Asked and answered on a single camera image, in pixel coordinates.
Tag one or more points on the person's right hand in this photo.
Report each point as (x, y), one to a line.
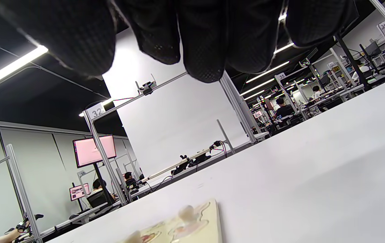
(196, 33)

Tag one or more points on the aluminium station frame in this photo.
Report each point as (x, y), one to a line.
(103, 152)

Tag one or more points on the black clamp camera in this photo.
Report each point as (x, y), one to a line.
(147, 87)

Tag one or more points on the long ceiling light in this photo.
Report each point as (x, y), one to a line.
(253, 95)
(266, 72)
(256, 87)
(10, 69)

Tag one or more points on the short aluminium post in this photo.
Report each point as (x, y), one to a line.
(226, 136)

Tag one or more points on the white partition panel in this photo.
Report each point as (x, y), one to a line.
(179, 128)

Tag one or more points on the black devices on crossbar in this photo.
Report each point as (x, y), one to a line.
(192, 162)

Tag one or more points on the wooden animal puzzle frame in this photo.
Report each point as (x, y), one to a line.
(209, 222)

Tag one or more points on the white number sign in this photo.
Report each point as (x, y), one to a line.
(281, 76)
(95, 111)

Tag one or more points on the large pink monitor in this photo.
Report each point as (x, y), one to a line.
(94, 150)

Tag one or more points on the aluminium corner frame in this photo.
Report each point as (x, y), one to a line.
(20, 189)

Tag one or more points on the black pole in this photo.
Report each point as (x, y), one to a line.
(351, 60)

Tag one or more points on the aluminium crossbar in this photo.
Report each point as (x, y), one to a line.
(179, 163)

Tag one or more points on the aluminium frame post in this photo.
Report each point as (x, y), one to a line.
(238, 108)

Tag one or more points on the small pink monitor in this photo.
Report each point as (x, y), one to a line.
(79, 192)

